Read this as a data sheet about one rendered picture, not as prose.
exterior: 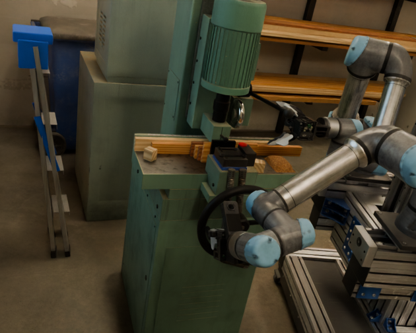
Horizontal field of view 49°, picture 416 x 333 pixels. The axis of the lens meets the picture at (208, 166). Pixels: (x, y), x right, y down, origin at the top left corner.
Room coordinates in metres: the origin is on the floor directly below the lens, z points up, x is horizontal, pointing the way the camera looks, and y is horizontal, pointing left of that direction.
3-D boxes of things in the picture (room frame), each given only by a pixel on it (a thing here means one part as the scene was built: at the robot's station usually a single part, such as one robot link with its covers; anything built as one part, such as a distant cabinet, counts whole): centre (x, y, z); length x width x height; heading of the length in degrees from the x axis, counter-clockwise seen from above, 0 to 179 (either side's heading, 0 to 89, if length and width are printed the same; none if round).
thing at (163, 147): (1.61, -0.07, 0.92); 0.62 x 0.02 x 0.04; 112
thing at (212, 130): (1.61, 0.00, 0.99); 0.14 x 0.07 x 0.09; 22
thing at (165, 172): (1.49, -0.05, 0.87); 0.61 x 0.30 x 0.06; 112
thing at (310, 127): (1.51, -0.32, 1.10); 0.12 x 0.09 x 0.08; 112
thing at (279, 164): (1.60, -0.27, 0.91); 0.12 x 0.09 x 0.03; 22
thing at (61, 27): (3.27, 1.09, 0.48); 0.64 x 0.54 x 0.97; 118
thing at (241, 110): (1.75, -0.07, 1.02); 0.12 x 0.03 x 0.12; 22
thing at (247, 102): (1.82, -0.08, 1.02); 0.09 x 0.07 x 0.12; 112
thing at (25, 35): (1.98, 0.81, 0.58); 0.27 x 0.25 x 1.16; 116
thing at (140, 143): (1.61, 0.00, 0.93); 0.60 x 0.02 x 0.05; 112
